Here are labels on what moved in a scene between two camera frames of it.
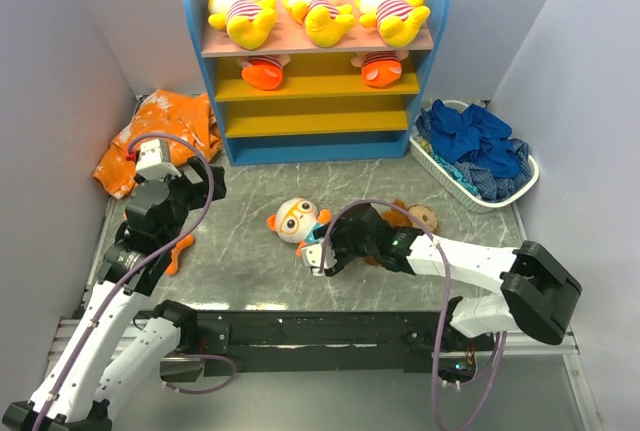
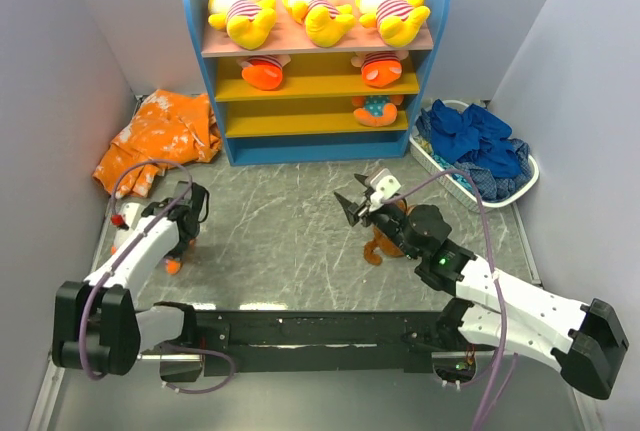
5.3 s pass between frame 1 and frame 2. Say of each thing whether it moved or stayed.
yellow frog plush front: stayed
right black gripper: moved
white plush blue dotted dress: moved
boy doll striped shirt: stayed
